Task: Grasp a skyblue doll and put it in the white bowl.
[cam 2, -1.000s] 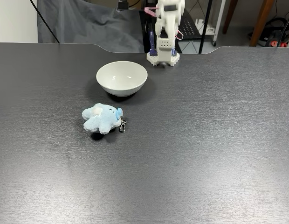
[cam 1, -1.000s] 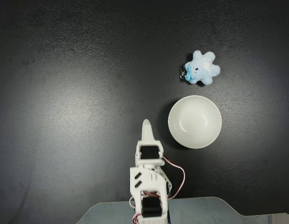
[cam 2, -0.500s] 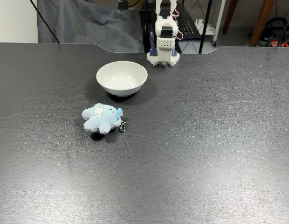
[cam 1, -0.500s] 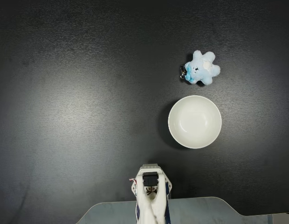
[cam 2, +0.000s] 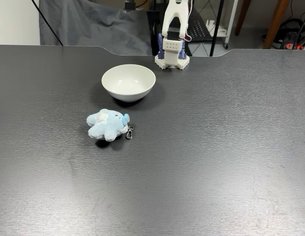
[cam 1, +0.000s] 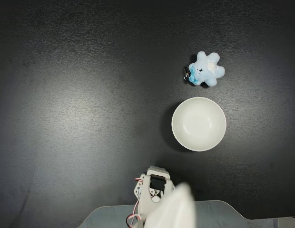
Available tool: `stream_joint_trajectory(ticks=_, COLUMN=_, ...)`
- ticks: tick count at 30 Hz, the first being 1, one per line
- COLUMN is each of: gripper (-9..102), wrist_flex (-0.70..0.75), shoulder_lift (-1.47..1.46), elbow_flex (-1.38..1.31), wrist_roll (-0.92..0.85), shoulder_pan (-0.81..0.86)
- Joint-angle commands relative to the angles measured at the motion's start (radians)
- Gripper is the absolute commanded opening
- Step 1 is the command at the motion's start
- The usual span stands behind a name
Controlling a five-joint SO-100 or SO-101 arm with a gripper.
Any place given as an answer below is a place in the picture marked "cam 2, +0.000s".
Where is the skyblue plush doll with clasp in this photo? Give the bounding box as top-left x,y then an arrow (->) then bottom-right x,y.
86,109 -> 135,142

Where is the white ceramic bowl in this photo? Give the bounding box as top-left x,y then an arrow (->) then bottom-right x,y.
101,64 -> 156,103

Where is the blue table clamp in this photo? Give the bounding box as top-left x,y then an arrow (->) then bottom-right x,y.
179,40 -> 187,60
156,33 -> 166,60

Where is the black metal perforated rack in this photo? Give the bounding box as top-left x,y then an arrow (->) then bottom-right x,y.
146,0 -> 232,58

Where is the grey fabric cloth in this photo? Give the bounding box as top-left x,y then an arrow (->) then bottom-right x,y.
39,0 -> 153,56

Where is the small black box device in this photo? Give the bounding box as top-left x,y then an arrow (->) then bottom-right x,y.
123,0 -> 136,12

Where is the white metal cart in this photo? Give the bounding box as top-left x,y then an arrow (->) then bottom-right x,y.
206,0 -> 240,49

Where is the brown wooden leg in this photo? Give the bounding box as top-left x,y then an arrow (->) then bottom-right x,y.
263,0 -> 291,49
235,0 -> 252,36

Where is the black vacuum cleaner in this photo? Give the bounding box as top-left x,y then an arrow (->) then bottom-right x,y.
262,18 -> 305,50

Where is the black hanging cable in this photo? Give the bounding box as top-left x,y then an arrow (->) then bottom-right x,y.
31,0 -> 64,46

